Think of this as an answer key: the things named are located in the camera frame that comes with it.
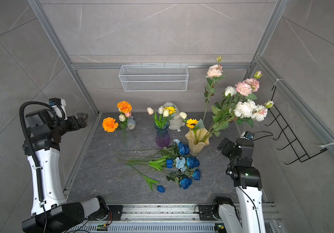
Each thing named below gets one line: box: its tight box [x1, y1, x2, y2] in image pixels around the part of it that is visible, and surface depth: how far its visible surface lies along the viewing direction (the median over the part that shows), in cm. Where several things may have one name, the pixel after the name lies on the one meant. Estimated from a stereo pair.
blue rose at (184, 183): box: [166, 175, 193, 190], surface depth 81 cm
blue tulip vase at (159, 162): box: [126, 155, 174, 171], surface depth 90 cm
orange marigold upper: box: [116, 100, 133, 114], surface depth 77 cm
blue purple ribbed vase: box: [153, 119, 171, 149], surface depth 90 cm
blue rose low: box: [192, 168, 201, 181], surface depth 84 cm
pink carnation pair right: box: [234, 77, 260, 97], surface depth 63 cm
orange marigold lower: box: [101, 116, 119, 133], surface depth 70 cm
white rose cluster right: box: [233, 99, 268, 122], surface depth 62 cm
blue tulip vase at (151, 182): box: [126, 162, 166, 194], surface depth 85 cm
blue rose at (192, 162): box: [186, 156, 201, 169], surface depth 83 cm
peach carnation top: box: [205, 64, 223, 78], surface depth 72 cm
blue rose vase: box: [178, 142, 190, 155], surface depth 88 cm
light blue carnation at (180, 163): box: [175, 156, 187, 172], surface depth 82 cm
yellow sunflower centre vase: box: [164, 105, 177, 116], surface depth 85 cm
